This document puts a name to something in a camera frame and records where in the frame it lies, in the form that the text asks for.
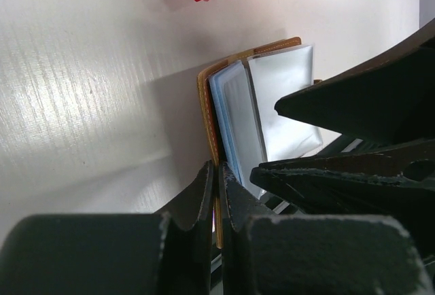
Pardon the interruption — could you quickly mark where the brown leather card holder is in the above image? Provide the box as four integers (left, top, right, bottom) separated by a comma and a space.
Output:
197, 36, 324, 249

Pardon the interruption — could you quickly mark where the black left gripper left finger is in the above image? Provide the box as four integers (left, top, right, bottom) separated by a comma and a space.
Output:
1, 162, 214, 294

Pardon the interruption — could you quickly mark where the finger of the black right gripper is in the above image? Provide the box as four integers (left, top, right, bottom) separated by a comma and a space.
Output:
275, 21, 434, 144
250, 140, 434, 258

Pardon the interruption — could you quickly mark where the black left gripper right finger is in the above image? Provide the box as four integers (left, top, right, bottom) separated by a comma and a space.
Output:
218, 163, 434, 294

